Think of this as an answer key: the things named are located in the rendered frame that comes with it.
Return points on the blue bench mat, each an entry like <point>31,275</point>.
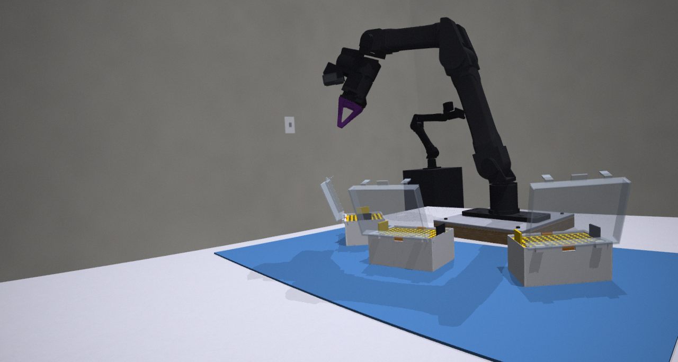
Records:
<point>476,305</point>

